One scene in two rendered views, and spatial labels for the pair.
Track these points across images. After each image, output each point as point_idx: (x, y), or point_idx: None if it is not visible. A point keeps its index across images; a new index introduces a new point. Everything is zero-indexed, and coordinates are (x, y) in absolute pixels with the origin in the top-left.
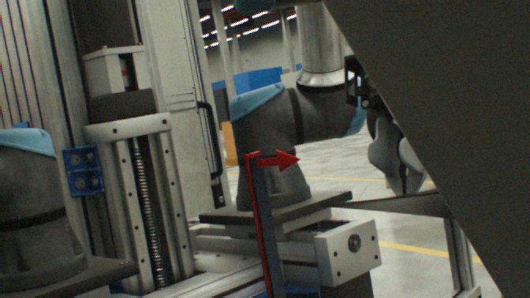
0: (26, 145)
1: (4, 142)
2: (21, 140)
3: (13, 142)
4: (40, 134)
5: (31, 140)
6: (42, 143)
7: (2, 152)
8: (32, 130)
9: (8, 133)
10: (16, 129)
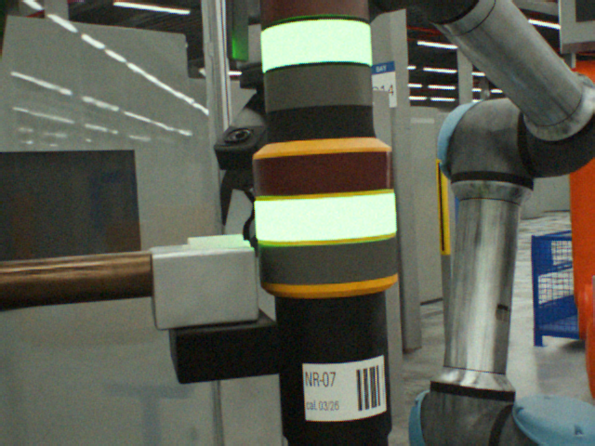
0: (548, 443)
1: (526, 430)
2: (543, 436)
3: (534, 434)
4: (573, 434)
5: (556, 439)
6: (571, 445)
7: (524, 440)
8: (562, 426)
9: (531, 422)
10: (543, 420)
